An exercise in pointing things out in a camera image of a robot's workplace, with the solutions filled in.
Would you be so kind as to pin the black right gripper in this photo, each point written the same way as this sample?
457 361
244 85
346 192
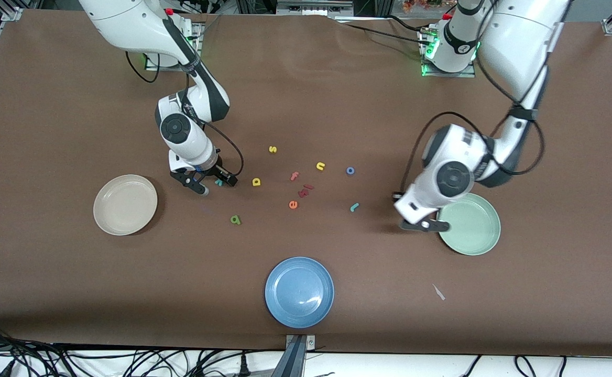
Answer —
215 171

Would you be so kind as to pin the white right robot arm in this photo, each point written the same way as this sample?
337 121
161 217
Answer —
128 21

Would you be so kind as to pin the silver bracket plate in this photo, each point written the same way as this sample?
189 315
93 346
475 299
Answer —
311 343

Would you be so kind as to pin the small white paper scrap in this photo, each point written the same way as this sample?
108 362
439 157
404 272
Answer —
438 292

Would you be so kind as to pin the blue plate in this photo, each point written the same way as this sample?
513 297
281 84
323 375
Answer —
299 292

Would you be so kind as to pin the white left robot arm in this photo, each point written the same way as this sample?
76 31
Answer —
521 42

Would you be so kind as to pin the light green plate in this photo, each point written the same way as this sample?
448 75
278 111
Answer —
473 233

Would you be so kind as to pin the green letter a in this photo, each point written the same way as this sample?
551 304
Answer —
236 220

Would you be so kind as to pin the orange dried flowers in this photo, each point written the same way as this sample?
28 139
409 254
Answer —
416 5

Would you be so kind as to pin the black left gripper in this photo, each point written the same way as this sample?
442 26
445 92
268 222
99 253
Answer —
394 199

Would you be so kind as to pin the grey metal frame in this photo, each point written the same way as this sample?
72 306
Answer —
314 8

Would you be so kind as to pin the grey metal profile bar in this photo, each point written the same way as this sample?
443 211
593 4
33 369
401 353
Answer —
291 362

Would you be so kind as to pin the brown table cover mat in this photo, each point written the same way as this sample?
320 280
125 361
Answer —
337 104

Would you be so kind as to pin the beige brown plate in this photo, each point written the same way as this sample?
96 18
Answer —
125 204

